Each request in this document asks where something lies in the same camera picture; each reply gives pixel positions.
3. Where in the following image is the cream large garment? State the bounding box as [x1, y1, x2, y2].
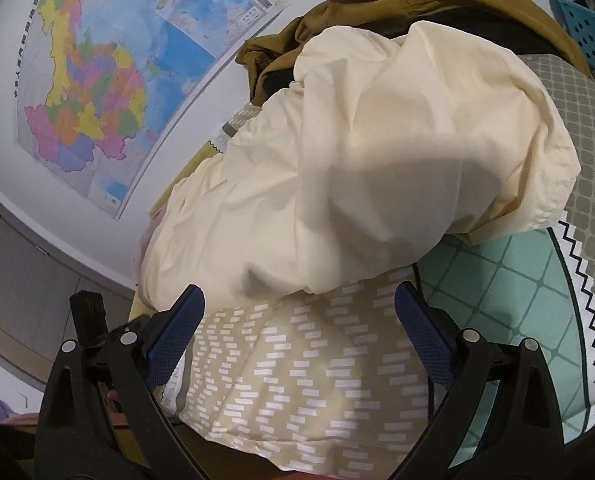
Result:
[139, 20, 583, 313]

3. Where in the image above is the yellow green blanket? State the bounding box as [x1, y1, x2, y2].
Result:
[128, 144, 224, 321]

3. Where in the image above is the patterned bed sheet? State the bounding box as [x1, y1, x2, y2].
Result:
[415, 54, 595, 441]

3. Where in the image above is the beige dashed pattern pillow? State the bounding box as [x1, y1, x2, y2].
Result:
[162, 268, 430, 479]

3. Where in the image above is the top teal plastic basket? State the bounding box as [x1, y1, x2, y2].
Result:
[551, 0, 595, 73]

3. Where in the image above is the olive brown jacket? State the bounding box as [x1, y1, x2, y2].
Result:
[236, 0, 591, 106]

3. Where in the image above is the colourful wall map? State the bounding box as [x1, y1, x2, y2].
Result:
[16, 0, 284, 217]

